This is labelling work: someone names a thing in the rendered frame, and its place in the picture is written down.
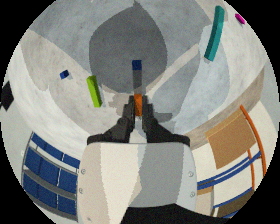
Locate magenta rod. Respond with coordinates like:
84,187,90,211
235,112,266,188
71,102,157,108
235,14,245,24

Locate turquoise rod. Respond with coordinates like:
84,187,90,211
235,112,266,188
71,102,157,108
204,6,225,62

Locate lime green rod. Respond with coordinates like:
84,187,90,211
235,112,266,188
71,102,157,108
86,75,102,108

